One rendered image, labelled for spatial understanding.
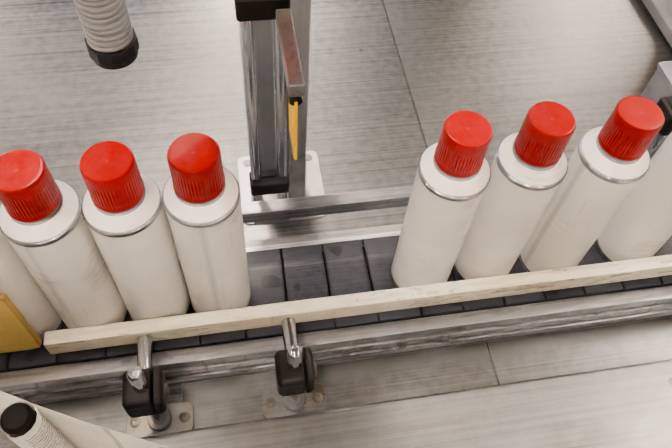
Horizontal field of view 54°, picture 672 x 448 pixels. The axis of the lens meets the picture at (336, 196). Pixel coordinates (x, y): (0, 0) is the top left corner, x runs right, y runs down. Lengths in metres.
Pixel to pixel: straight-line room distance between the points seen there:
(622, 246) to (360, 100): 0.34
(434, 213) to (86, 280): 0.25
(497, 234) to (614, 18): 0.53
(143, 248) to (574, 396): 0.37
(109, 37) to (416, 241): 0.27
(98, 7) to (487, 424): 0.42
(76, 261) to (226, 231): 0.10
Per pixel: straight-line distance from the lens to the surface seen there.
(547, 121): 0.47
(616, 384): 0.62
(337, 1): 0.92
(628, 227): 0.63
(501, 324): 0.62
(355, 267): 0.61
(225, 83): 0.81
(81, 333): 0.56
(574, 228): 0.57
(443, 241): 0.51
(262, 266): 0.61
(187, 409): 0.61
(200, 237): 0.46
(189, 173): 0.41
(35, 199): 0.44
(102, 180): 0.42
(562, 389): 0.60
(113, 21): 0.46
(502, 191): 0.50
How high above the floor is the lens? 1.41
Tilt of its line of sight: 55 degrees down
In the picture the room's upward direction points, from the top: 6 degrees clockwise
